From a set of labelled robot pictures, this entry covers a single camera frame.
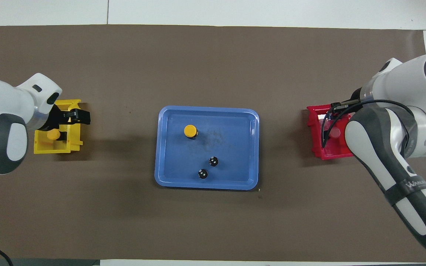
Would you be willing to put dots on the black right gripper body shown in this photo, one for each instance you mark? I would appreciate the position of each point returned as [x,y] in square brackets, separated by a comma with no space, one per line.
[356,96]

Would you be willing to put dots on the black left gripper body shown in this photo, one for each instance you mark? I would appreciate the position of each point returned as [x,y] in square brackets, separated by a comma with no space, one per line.
[54,118]

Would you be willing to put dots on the yellow push button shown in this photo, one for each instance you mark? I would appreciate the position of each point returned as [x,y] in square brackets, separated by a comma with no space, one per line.
[53,135]
[190,130]

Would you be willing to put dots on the red push button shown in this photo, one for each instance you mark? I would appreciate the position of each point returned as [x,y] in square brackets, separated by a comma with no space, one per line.
[334,133]

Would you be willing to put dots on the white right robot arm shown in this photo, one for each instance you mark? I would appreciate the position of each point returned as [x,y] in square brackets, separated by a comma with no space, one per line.
[394,81]

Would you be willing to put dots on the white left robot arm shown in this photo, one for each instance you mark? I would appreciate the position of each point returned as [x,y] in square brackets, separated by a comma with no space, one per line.
[2,122]

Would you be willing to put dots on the red plastic bin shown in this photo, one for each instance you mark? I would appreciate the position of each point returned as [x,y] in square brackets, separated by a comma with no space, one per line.
[314,125]

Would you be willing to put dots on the yellow plastic bin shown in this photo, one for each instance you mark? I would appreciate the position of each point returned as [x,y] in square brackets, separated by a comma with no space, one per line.
[73,140]

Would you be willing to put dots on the blue plastic tray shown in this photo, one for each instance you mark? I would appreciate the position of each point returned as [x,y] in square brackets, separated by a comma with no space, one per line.
[231,162]

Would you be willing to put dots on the brown paper table mat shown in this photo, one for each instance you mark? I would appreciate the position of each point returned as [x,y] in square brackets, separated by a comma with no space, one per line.
[213,59]

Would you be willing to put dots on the small black button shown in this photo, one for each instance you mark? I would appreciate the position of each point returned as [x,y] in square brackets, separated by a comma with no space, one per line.
[203,174]
[213,161]

